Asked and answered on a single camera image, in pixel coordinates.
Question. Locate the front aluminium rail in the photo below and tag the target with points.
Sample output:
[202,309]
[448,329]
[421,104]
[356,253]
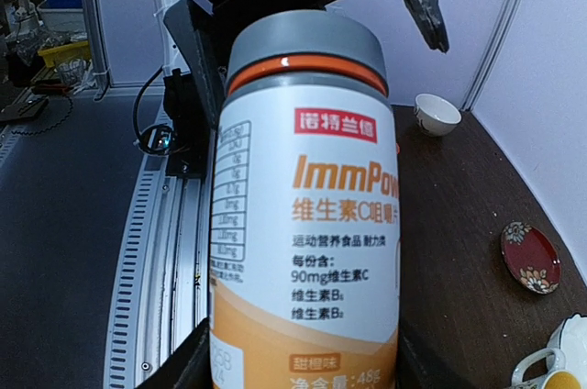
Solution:
[159,293]

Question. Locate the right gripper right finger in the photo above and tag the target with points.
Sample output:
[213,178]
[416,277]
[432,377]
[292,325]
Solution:
[443,351]

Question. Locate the left aluminium frame post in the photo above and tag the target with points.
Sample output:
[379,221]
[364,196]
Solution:
[491,52]

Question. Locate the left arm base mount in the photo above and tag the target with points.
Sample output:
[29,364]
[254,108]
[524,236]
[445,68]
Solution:
[191,131]

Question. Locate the red patterned plate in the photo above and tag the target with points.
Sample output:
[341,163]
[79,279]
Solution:
[531,258]

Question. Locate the small white bowl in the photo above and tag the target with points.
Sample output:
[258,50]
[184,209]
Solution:
[436,116]

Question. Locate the grey lid pill bottle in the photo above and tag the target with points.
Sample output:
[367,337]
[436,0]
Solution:
[305,237]

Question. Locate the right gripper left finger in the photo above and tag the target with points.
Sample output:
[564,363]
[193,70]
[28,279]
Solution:
[189,366]

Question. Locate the patterned mug yellow inside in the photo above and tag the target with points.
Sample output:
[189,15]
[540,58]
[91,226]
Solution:
[557,375]

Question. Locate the white scalloped bowl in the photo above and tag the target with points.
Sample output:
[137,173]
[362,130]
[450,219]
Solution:
[570,337]

